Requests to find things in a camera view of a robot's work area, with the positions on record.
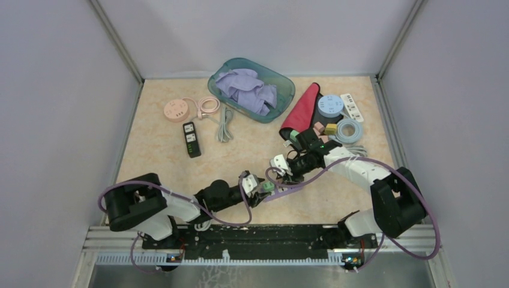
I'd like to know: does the pink plug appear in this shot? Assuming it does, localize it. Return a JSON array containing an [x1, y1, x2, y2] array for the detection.
[[313, 122, 325, 135], [318, 135, 329, 143]]

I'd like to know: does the blue round power socket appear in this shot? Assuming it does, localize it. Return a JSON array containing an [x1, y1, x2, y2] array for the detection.
[[318, 95, 345, 118]]

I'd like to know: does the grey cable with plug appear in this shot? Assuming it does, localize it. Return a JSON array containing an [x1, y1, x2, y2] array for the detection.
[[206, 105, 235, 143]]

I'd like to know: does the purple power strip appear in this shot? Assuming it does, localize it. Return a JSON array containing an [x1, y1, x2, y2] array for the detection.
[[263, 187, 303, 202]]

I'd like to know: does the purple cloth in basin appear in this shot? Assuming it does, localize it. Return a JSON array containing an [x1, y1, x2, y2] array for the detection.
[[215, 68, 277, 116]]

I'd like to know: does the pink round power socket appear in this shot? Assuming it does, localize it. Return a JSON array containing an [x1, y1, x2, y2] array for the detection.
[[163, 99, 190, 123]]

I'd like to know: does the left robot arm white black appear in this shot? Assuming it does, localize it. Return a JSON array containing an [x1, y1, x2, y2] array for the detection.
[[98, 171, 273, 248]]

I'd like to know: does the black power strip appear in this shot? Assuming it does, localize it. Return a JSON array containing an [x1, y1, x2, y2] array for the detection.
[[182, 122, 202, 158]]

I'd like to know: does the white power strip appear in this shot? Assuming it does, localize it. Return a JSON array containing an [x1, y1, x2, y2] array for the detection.
[[340, 94, 364, 123]]

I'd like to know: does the teal plastic basin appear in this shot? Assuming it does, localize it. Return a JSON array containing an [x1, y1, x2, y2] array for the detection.
[[208, 58, 295, 123]]

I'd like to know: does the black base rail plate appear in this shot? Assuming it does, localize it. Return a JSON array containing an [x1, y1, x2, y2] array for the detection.
[[142, 224, 372, 260]]

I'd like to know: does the green plug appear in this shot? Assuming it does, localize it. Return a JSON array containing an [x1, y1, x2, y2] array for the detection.
[[289, 130, 299, 143], [263, 181, 275, 193]]

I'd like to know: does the yellow plug adapter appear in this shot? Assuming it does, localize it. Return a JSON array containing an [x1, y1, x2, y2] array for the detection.
[[323, 123, 338, 136]]

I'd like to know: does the red and grey cloth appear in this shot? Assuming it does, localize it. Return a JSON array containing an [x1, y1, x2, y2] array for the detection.
[[279, 82, 343, 140]]

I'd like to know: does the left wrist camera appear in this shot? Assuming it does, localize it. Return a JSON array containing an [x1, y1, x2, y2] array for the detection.
[[241, 173, 264, 197]]

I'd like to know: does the pink coiled socket cable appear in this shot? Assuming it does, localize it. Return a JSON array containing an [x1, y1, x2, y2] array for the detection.
[[187, 95, 221, 118]]

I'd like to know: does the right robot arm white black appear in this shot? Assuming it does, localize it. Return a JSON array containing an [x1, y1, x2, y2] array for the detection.
[[285, 128, 427, 247]]

